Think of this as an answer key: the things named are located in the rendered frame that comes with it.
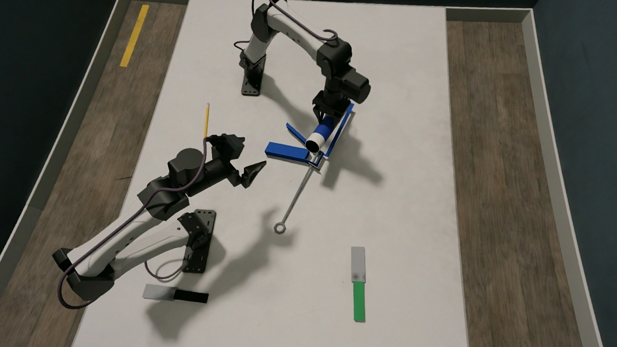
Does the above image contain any white cartridge tube with blue and yellow bands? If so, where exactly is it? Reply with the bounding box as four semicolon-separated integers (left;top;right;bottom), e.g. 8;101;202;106
305;114;334;153

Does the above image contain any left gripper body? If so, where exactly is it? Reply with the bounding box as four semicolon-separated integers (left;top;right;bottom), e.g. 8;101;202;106
312;86;351;119

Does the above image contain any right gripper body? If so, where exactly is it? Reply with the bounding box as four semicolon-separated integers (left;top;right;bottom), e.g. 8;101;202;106
205;134;248;189

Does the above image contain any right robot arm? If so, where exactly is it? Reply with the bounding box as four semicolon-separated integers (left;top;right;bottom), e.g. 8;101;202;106
52;148;216;301

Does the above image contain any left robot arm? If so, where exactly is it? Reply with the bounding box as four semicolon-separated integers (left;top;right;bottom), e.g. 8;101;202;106
239;0;371;104

